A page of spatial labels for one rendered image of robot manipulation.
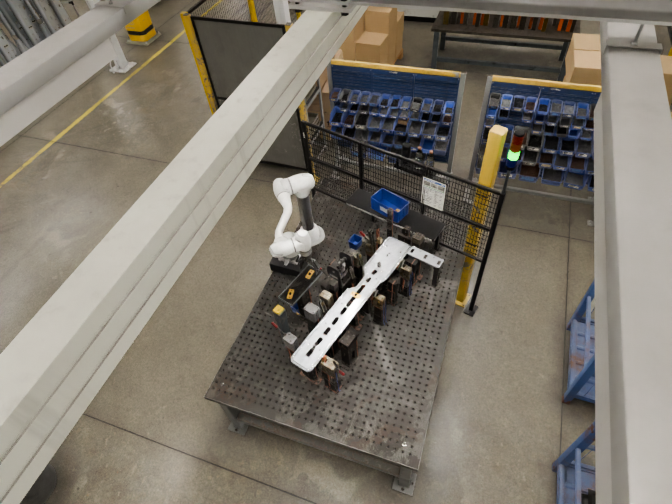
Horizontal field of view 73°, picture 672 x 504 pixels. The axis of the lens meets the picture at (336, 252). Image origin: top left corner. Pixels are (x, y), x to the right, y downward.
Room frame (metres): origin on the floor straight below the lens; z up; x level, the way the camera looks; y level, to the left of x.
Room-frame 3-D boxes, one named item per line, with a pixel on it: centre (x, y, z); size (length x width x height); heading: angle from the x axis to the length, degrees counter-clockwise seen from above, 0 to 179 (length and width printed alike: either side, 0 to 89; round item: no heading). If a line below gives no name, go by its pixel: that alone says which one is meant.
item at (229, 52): (4.85, 0.73, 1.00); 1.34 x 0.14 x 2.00; 66
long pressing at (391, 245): (1.99, -0.11, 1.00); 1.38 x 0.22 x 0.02; 140
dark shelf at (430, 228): (2.82, -0.54, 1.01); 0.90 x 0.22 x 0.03; 50
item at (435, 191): (2.72, -0.85, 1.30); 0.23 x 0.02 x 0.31; 50
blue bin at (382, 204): (2.85, -0.51, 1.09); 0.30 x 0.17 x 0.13; 42
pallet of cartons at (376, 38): (7.23, -0.91, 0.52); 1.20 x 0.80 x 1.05; 153
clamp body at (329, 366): (1.44, 0.13, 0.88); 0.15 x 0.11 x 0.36; 50
